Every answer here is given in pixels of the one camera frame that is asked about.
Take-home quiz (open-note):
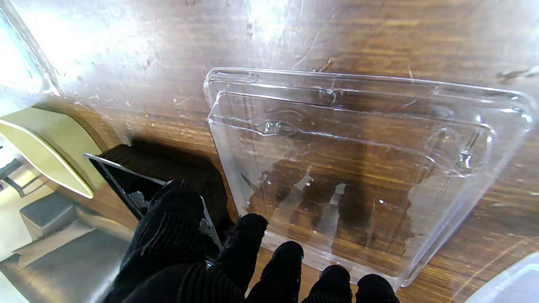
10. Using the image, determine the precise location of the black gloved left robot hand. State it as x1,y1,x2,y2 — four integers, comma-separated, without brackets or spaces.
103,180,400,303

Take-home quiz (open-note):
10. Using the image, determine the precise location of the thin clear plastic tray lid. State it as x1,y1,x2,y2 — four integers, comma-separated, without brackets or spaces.
203,67,537,291

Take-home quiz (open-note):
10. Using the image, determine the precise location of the clear container with blue clips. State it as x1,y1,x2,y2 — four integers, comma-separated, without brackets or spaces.
463,252,539,303

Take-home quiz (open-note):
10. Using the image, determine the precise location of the black ribbed plastic tray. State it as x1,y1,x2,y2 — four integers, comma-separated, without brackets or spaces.
84,145,232,253

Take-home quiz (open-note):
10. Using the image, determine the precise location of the dark brown leather sofa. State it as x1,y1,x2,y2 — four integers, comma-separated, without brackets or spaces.
0,191,141,303

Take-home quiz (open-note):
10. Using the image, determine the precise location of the clear lid with blue insert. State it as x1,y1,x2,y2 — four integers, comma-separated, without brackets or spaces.
0,4,59,99

